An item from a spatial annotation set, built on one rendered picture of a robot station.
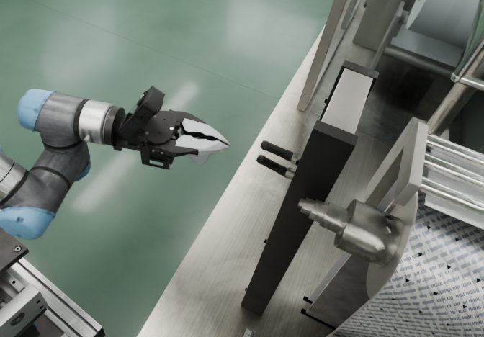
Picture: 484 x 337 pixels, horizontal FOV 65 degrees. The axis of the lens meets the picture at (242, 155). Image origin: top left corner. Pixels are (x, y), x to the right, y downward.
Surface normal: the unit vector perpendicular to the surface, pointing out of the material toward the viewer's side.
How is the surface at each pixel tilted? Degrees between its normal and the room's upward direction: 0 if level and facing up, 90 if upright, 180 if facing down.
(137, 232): 0
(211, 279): 0
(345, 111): 0
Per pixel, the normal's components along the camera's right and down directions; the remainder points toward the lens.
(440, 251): -0.06, -0.26
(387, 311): -0.40, 0.66
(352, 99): 0.15, -0.65
